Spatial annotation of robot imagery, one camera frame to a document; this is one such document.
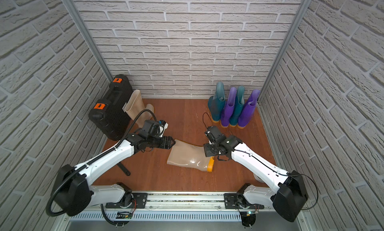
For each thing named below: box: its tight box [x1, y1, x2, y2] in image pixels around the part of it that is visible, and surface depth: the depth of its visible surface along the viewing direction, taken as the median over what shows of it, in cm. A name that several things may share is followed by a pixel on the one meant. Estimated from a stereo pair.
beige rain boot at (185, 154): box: [167, 139, 215, 172], surface depth 86 cm
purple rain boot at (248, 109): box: [237, 89, 260, 129], surface depth 90 cm
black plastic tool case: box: [88, 74, 133, 141], surface depth 87 cm
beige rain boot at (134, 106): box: [125, 89, 155, 128], surface depth 85 cm
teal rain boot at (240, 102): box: [229, 85, 245, 127], surface depth 89 cm
